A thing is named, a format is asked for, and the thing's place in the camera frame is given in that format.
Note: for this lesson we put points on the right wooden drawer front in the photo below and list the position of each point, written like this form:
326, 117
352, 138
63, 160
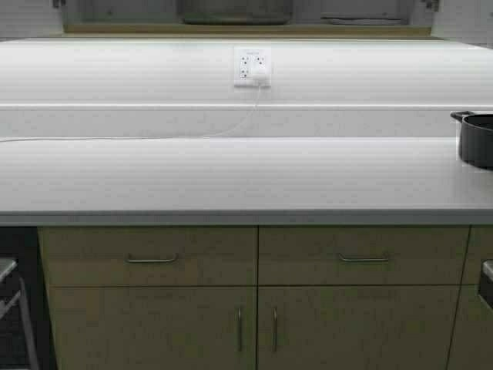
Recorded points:
308, 255

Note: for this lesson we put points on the right lower door handle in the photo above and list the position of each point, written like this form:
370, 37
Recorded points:
275, 330

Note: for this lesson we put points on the right lower cabinet door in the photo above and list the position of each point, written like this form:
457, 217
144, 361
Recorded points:
365, 327

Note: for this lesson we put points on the right drawer metal handle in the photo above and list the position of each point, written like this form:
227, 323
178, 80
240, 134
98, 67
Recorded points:
362, 260

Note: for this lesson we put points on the door handle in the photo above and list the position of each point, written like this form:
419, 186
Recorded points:
239, 329
275, 330

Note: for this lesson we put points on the left drawer metal handle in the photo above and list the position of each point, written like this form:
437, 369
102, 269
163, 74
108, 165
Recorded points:
158, 260

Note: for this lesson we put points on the white charger plug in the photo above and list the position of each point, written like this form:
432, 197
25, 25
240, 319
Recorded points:
261, 77

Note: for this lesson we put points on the drawer metal handle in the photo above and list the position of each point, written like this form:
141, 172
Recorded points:
158, 260
362, 260

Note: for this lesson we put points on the left lower cabinet door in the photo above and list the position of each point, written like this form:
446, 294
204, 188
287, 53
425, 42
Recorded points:
152, 328

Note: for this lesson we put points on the cabinet door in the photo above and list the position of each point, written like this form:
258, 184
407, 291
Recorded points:
365, 327
152, 328

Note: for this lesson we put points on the right metal robot base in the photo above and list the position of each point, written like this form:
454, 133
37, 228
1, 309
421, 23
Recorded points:
485, 286

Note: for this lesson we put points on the white wall outlet plate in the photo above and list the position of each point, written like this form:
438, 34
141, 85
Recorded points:
246, 60

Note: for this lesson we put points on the flat tray in cabinet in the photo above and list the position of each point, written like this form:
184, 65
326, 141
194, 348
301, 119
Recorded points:
345, 20

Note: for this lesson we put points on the left wooden drawer front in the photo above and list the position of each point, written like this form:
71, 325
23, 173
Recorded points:
85, 257

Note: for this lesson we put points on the dark grey cooking pot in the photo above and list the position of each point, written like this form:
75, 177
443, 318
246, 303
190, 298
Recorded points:
229, 12

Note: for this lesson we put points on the left lower door handle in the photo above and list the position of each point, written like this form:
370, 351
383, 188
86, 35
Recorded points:
239, 329

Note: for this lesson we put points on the black pot at right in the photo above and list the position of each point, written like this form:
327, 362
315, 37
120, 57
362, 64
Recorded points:
475, 139

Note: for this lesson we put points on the wooden drawer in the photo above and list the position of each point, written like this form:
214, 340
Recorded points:
85, 257
308, 255

